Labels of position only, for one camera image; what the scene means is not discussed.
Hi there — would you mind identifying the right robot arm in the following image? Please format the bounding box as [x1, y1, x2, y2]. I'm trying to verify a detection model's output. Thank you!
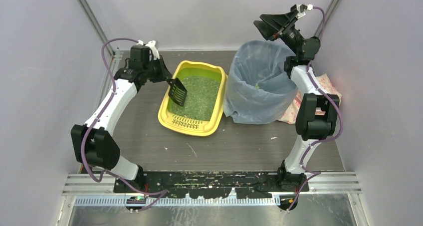
[254, 4, 340, 192]

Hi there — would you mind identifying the yellow litter box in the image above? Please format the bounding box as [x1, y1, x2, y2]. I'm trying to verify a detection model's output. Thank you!
[158, 60, 227, 136]

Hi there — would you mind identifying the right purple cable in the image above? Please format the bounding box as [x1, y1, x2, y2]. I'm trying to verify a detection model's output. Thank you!
[286, 6, 344, 212]

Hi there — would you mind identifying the black litter scoop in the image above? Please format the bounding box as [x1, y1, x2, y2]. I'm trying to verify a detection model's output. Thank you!
[166, 78, 188, 107]

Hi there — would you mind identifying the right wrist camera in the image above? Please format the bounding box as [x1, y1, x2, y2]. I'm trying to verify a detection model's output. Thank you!
[295, 4, 313, 19]

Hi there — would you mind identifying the pink patterned cloth bag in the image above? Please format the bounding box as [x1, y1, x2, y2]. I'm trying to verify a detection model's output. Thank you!
[278, 74, 342, 124]

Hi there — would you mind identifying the green cat litter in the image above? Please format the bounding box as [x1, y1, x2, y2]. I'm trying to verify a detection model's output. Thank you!
[168, 75, 220, 121]

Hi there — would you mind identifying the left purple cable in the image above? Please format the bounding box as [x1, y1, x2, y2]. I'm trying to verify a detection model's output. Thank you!
[81, 37, 169, 213]

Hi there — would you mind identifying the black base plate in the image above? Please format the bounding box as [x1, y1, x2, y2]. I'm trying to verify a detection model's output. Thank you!
[114, 171, 310, 201]

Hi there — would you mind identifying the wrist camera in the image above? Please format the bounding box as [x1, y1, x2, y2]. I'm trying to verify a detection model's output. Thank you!
[295, 4, 313, 19]
[136, 40, 160, 60]

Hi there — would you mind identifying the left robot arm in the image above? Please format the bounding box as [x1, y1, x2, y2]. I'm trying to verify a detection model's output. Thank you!
[71, 40, 172, 191]

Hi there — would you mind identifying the blue bag lined bin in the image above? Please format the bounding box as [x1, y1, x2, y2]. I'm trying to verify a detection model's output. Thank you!
[223, 40, 298, 125]

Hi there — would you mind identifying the purple cable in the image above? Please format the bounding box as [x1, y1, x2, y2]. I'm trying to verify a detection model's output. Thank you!
[81, 37, 169, 213]
[286, 6, 344, 212]

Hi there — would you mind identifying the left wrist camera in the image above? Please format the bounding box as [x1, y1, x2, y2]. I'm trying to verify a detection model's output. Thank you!
[136, 40, 160, 60]

